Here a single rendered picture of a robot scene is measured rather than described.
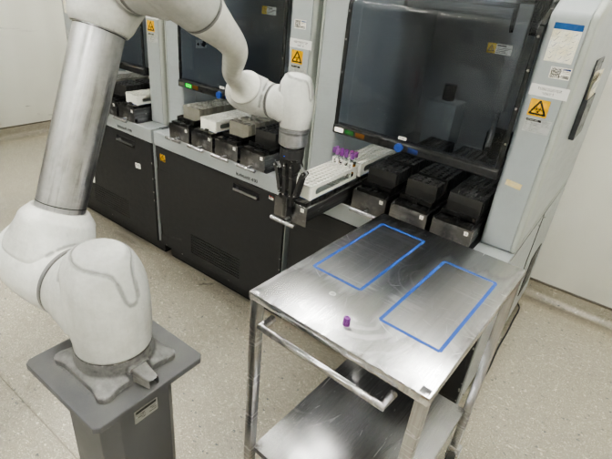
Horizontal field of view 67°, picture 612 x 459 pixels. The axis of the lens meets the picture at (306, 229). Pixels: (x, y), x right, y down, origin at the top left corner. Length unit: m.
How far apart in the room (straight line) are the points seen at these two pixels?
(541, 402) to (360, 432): 0.99
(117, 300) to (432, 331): 0.63
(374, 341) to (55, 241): 0.67
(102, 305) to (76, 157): 0.31
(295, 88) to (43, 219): 0.72
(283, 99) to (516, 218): 0.80
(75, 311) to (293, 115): 0.77
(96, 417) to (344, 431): 0.77
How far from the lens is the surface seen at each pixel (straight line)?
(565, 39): 1.47
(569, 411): 2.30
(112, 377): 1.03
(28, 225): 1.07
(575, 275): 2.85
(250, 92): 1.40
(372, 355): 0.94
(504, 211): 1.58
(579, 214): 2.72
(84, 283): 0.92
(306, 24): 1.81
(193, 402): 1.93
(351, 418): 1.54
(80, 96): 1.04
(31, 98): 4.86
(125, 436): 1.13
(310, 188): 1.50
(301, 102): 1.35
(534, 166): 1.52
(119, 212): 2.93
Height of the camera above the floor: 1.45
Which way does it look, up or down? 28 degrees down
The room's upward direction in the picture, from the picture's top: 6 degrees clockwise
